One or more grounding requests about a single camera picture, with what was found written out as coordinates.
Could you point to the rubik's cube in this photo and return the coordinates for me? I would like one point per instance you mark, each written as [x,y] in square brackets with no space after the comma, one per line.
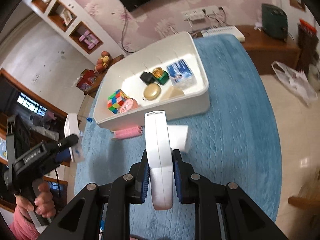
[116,100]

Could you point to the person's left hand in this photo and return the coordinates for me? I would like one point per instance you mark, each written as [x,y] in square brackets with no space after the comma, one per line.
[43,205]

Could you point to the white power adapter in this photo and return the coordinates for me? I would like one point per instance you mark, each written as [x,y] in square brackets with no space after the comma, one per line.
[179,137]

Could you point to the blue plush table mat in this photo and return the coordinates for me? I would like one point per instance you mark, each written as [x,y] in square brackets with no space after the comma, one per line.
[235,140]

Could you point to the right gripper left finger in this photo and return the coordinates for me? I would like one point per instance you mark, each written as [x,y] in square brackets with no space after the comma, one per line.
[102,212]

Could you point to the dark green air fryer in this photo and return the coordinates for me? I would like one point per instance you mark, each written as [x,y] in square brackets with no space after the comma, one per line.
[274,22]

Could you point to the gold oval compact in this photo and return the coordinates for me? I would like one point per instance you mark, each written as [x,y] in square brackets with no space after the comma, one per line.
[151,92]

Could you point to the white wall power strip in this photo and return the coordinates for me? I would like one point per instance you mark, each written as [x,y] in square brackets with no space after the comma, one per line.
[201,13]

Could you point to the white plastic storage bin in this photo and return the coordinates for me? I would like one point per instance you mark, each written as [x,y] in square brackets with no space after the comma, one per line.
[176,102]

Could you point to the green box with gold top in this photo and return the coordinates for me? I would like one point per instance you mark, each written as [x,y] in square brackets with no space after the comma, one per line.
[160,76]

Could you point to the white wall shelf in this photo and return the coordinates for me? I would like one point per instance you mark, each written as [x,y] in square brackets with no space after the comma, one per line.
[77,27]

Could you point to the pink hair roller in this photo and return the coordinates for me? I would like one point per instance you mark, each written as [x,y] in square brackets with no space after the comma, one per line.
[127,133]

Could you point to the pink tape roll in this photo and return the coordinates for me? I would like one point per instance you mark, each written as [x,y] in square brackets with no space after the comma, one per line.
[128,105]

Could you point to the white plastic bag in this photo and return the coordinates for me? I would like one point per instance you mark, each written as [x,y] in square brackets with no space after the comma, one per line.
[295,82]

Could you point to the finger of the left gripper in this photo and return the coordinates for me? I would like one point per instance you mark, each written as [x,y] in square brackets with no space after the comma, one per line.
[68,141]

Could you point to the blue tissue pack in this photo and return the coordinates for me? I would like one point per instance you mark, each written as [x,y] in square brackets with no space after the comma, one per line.
[180,74]

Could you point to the white router box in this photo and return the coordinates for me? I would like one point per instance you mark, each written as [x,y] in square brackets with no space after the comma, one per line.
[232,30]

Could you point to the red gift box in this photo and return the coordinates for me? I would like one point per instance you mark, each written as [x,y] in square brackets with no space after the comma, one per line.
[86,80]

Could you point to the white round device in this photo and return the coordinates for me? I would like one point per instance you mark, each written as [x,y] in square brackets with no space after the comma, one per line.
[159,159]

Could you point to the black small box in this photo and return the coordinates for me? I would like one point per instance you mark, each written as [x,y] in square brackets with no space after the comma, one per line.
[147,78]

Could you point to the fruit pile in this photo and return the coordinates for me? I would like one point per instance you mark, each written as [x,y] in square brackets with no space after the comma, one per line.
[103,62]

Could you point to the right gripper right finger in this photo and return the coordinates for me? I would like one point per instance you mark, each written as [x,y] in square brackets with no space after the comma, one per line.
[221,211]

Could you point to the wooden tv cabinet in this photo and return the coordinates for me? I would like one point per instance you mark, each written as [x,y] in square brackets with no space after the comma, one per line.
[263,50]

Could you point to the white children's digital camera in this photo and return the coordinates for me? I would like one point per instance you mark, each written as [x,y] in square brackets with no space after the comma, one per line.
[72,127]

